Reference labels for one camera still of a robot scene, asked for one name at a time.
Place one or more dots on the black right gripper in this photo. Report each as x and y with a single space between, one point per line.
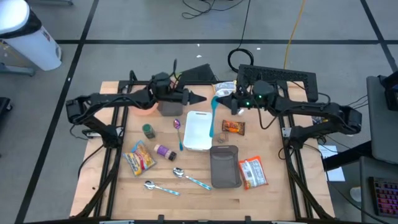
241 104

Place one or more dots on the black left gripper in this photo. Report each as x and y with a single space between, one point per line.
180 97

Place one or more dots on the yellow ramen packet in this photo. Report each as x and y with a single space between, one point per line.
224 88

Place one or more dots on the teal silicone spatula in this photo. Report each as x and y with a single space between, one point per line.
212 124

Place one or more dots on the green label spice jar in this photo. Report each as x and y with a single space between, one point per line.
148 131

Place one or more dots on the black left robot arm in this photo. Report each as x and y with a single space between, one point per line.
102 100

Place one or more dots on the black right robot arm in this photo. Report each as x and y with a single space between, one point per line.
311 109

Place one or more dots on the black wedge shaped device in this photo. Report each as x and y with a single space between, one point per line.
199 74

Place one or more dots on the orange brown candy pack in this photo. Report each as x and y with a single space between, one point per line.
233 127

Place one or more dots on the white rectangular tray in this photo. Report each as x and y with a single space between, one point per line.
197 130

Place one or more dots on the pink plastic bowl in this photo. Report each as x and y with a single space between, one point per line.
146 111

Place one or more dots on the black perforated computer case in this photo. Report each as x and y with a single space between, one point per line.
280 74

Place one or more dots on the purple label spice jar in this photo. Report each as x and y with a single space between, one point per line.
164 152

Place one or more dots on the grey rectangular tray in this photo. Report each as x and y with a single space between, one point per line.
225 168

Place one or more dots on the orange ramen packet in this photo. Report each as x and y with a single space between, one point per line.
253 172

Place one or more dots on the yellow red blue snack bag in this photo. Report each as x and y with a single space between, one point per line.
140 158

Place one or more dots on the black desk base bar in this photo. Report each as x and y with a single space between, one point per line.
345 157

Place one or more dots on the white paper sheet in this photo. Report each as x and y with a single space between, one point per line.
337 174

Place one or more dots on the grey desk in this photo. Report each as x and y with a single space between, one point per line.
382 130
365 186

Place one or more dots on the white computer mouse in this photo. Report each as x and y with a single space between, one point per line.
356 194

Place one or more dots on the white trash can black rim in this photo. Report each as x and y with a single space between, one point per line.
34 49

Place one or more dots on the grey desk foot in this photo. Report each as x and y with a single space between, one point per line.
49 2
18 71

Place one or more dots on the backlit black keyboard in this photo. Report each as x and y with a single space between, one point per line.
385 196

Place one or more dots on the silver arm base bracket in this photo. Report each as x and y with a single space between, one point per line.
286 132

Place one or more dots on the black aluminium table frame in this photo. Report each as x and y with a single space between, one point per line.
124 83

